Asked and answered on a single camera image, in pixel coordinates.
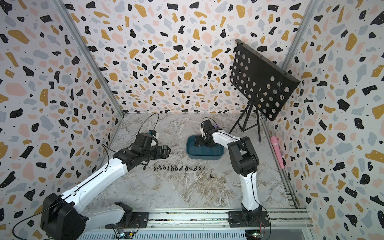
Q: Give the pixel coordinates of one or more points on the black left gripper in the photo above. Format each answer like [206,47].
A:
[159,154]

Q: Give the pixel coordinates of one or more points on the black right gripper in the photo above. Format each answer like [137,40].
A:
[198,138]

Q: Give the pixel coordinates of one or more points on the teal plastic storage box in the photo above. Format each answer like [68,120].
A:
[203,152]

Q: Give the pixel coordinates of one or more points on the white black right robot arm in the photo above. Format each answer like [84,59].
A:
[244,161]

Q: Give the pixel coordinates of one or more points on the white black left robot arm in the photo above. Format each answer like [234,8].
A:
[66,216]

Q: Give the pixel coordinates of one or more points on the pink cylindrical bottle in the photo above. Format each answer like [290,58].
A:
[275,144]

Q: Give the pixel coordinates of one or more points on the black music stand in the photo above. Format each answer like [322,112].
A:
[265,85]

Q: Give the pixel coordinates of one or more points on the aluminium corner profile left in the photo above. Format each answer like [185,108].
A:
[66,17]

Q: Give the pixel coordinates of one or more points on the aluminium corner profile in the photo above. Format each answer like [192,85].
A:
[301,30]
[66,17]

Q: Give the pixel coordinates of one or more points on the aluminium corner profile right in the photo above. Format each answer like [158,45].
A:
[301,30]

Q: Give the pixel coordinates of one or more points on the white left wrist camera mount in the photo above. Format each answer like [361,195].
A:
[153,136]

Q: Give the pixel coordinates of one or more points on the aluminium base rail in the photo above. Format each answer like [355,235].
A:
[209,224]

